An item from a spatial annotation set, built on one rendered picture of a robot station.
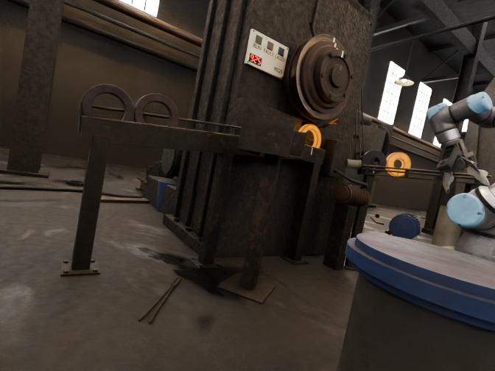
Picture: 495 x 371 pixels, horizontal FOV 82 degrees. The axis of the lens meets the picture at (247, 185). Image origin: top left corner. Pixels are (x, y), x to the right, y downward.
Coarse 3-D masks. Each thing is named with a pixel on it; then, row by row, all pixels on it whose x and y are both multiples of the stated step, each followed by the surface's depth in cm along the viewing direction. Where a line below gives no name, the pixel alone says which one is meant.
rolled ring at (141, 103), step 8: (144, 96) 115; (152, 96) 116; (160, 96) 118; (136, 104) 114; (144, 104) 115; (168, 104) 120; (136, 112) 114; (176, 112) 123; (136, 120) 114; (176, 120) 123
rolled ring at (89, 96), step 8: (96, 88) 105; (104, 88) 106; (112, 88) 108; (120, 88) 109; (88, 96) 104; (120, 96) 110; (128, 96) 111; (88, 104) 104; (128, 104) 112; (88, 112) 105; (128, 112) 112; (128, 120) 113
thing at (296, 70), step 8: (312, 40) 155; (320, 40) 158; (336, 40) 165; (304, 48) 153; (296, 56) 156; (304, 56) 154; (296, 64) 152; (296, 72) 152; (296, 80) 153; (296, 88) 155; (296, 96) 160; (304, 96) 158; (296, 104) 164; (304, 104) 159; (344, 104) 177; (304, 112) 166; (312, 112) 163; (336, 112) 174
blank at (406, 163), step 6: (390, 156) 180; (396, 156) 180; (402, 156) 180; (408, 156) 180; (390, 162) 180; (402, 162) 182; (408, 162) 180; (408, 168) 180; (396, 174) 181; (402, 174) 181
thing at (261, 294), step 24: (264, 120) 106; (288, 120) 102; (240, 144) 109; (264, 144) 106; (288, 144) 102; (264, 168) 118; (264, 192) 118; (264, 216) 118; (264, 240) 123; (240, 288) 120; (264, 288) 125
